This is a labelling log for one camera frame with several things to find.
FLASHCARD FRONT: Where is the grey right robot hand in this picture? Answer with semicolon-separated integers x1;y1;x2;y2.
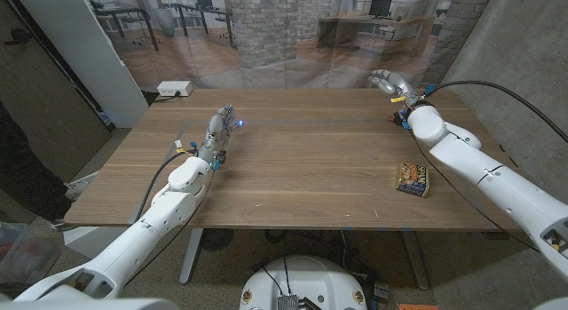
369;68;421;107

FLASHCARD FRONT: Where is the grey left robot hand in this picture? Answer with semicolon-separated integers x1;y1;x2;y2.
197;104;244;169

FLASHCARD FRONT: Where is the white power box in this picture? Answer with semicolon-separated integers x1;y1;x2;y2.
156;80;194;98

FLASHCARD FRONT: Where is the snack packet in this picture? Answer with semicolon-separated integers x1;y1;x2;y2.
394;162;430;199

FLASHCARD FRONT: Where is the black round fan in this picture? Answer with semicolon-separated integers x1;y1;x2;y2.
199;228;235;252

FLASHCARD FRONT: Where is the grey table leg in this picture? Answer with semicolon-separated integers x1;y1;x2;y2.
400;229;430;291
179;228;204;285

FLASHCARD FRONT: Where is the white cabinet panel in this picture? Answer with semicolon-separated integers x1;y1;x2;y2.
12;0;150;129

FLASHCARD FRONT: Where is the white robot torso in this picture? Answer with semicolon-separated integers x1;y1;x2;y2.
239;255;368;310

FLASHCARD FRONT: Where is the wooden door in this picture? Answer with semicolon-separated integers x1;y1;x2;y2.
0;0;112;182

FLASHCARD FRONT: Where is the person in dark clothes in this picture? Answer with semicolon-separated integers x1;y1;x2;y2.
0;100;75;222

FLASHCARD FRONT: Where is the clear plastic bin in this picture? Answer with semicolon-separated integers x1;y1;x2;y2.
0;220;61;287

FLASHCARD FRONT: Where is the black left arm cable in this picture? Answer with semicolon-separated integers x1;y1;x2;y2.
135;150;192;222

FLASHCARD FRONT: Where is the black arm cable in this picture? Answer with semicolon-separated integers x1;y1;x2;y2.
135;150;192;222
425;80;568;145

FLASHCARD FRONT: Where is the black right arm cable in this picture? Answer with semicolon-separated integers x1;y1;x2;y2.
425;80;568;145

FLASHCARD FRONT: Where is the black door handle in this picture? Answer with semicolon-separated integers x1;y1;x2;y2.
4;28;33;47

